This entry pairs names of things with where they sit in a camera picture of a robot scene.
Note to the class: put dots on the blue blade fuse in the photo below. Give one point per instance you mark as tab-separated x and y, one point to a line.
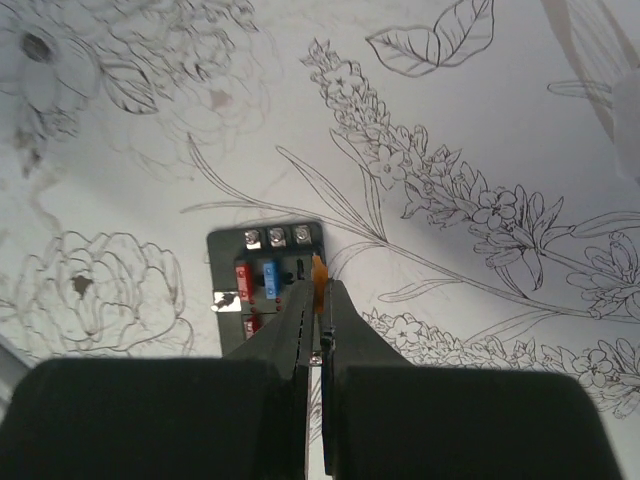
271	279

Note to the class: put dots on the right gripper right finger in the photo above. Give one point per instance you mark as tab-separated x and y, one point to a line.
385	418

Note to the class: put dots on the black fuse box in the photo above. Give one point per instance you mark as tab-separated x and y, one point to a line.
291	245

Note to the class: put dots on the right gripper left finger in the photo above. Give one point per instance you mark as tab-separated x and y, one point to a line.
241	416

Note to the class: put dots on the dark red blade fuse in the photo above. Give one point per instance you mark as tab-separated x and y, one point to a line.
252	324

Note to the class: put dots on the orange blade fuse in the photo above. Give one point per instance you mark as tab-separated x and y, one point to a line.
320	277

